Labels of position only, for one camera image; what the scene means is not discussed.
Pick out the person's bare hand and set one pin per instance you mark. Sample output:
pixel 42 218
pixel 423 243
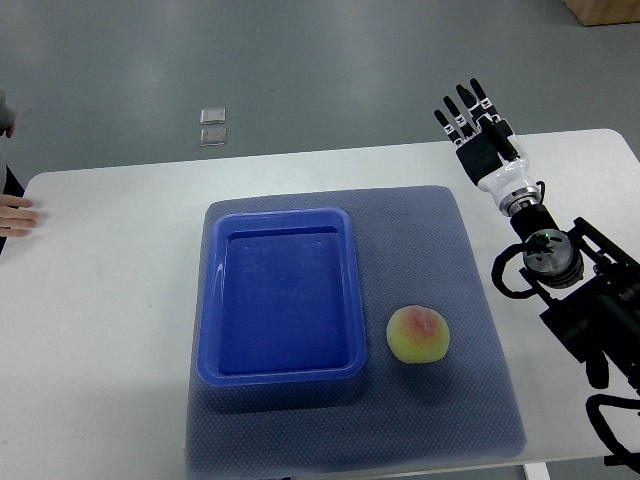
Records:
pixel 17 216

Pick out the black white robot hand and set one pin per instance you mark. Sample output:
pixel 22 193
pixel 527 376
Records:
pixel 488 149

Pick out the yellow-red peach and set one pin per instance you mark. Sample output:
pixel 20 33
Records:
pixel 417 335

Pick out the upper metal floor plate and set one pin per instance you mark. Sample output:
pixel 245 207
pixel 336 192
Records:
pixel 213 115

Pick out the grey sleeve of person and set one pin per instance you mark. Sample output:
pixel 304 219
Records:
pixel 7 116

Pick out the grey-blue textured mat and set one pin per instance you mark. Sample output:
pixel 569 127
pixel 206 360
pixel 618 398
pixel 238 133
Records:
pixel 411 249

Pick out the wooden box corner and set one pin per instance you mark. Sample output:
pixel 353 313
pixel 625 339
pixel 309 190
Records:
pixel 604 12

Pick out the blue plastic tray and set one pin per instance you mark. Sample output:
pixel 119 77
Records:
pixel 282 300

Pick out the white table leg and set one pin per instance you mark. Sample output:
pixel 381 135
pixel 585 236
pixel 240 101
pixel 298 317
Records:
pixel 536 471

